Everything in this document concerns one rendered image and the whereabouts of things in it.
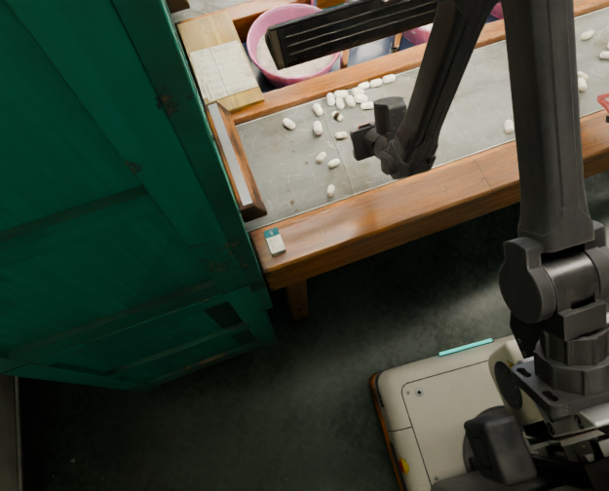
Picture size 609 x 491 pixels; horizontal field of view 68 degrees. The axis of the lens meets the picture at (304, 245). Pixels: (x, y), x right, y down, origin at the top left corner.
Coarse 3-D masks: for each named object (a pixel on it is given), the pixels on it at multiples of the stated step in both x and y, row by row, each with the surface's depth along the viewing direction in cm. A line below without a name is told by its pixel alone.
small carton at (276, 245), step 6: (276, 228) 105; (264, 234) 105; (270, 234) 105; (276, 234) 104; (270, 240) 104; (276, 240) 104; (282, 240) 104; (270, 246) 103; (276, 246) 103; (282, 246) 103; (276, 252) 103; (282, 252) 104
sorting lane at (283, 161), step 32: (576, 32) 129; (608, 32) 129; (480, 64) 126; (608, 64) 125; (384, 96) 123; (480, 96) 122; (256, 128) 120; (352, 128) 119; (448, 128) 119; (480, 128) 119; (256, 160) 117; (288, 160) 116; (352, 160) 116; (448, 160) 116; (288, 192) 113; (320, 192) 113; (352, 192) 113; (256, 224) 110
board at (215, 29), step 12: (228, 12) 129; (180, 24) 128; (192, 24) 128; (204, 24) 128; (216, 24) 128; (228, 24) 128; (192, 36) 126; (204, 36) 126; (216, 36) 126; (228, 36) 126; (192, 48) 125; (204, 48) 125; (252, 72) 122; (228, 96) 119; (240, 96) 119; (252, 96) 119; (228, 108) 118; (240, 108) 119
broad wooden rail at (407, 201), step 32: (608, 128) 115; (480, 160) 113; (512, 160) 112; (608, 160) 122; (384, 192) 110; (416, 192) 110; (448, 192) 110; (480, 192) 110; (512, 192) 117; (288, 224) 108; (320, 224) 107; (352, 224) 107; (384, 224) 107; (416, 224) 112; (448, 224) 123; (256, 256) 105; (288, 256) 105; (320, 256) 107; (352, 256) 117
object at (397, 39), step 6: (348, 0) 104; (354, 0) 104; (384, 0) 86; (390, 0) 86; (396, 0) 86; (396, 36) 121; (396, 42) 122; (396, 48) 124; (342, 54) 120; (348, 54) 120; (342, 60) 122; (348, 60) 122; (342, 66) 124
